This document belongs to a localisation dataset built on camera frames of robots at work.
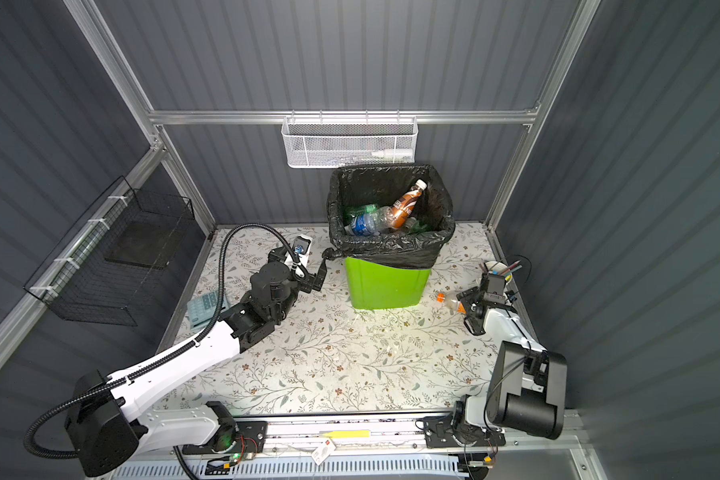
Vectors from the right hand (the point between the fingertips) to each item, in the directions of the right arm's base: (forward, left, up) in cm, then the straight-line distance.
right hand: (473, 306), depth 91 cm
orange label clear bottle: (+3, +6, -4) cm, 8 cm away
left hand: (+2, +48, +25) cm, 54 cm away
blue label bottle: (+15, +32, +21) cm, 41 cm away
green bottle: (+21, +35, +21) cm, 46 cm away
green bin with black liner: (0, +27, +18) cm, 33 cm away
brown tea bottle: (+19, +22, +25) cm, 38 cm away
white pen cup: (+10, -8, +4) cm, 14 cm away
